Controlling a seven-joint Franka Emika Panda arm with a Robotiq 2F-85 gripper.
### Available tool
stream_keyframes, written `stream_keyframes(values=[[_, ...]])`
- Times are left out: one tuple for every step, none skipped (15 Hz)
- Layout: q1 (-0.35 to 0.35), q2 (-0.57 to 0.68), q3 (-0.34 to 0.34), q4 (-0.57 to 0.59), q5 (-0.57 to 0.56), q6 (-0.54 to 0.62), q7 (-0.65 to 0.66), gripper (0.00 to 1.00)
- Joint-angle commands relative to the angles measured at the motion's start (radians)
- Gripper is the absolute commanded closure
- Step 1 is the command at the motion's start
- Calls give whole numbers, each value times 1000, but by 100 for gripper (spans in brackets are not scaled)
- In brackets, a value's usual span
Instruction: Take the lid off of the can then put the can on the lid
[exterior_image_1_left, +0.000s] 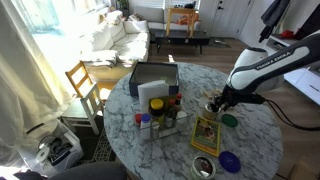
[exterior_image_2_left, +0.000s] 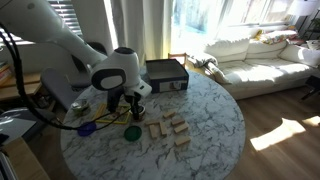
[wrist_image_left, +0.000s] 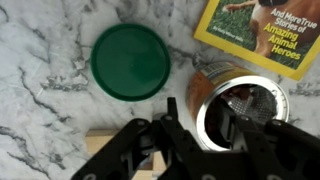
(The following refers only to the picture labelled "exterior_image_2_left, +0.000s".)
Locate colourful patterned pillow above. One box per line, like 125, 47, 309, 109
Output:
256, 29, 298, 45

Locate grey flat board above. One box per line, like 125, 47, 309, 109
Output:
0, 108, 56, 145

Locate wooden desk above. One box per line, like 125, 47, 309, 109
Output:
0, 71, 43, 102

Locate blue plastic lid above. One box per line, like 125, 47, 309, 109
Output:
77, 121, 98, 138

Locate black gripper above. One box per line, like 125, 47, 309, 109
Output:
107, 85, 142, 120

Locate beige curtain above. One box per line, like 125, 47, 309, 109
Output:
71, 0, 174, 66

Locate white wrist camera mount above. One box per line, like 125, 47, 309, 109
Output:
126, 79, 153, 98

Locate stack of books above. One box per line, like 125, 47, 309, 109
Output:
0, 61, 13, 85

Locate orange labelled can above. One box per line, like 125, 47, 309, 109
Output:
133, 104, 147, 122

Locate white window blinds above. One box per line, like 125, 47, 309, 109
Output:
0, 0, 83, 46

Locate white sofa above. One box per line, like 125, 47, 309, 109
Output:
203, 29, 320, 101

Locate small wooden chair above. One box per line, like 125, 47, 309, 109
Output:
167, 52, 188, 69

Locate light wooden cabinet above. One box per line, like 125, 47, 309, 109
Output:
0, 136, 51, 180

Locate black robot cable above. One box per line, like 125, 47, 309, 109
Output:
0, 21, 133, 132

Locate green can with foil top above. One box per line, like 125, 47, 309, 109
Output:
71, 99, 90, 117

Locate grey padded chair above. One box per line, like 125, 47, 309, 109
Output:
40, 68, 92, 111

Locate dark shelf with plant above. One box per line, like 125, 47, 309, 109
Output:
304, 16, 320, 51

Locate white floor lamp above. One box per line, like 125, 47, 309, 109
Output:
288, 0, 320, 33

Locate yellow dog book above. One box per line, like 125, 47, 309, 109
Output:
92, 102, 132, 126

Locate light wooden block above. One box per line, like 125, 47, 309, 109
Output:
159, 120, 168, 137
148, 124, 159, 140
144, 118, 160, 126
173, 122, 190, 134
162, 109, 177, 119
174, 135, 192, 147
170, 118, 185, 126

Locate dark blue cardboard box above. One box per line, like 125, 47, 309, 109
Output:
145, 58, 190, 94

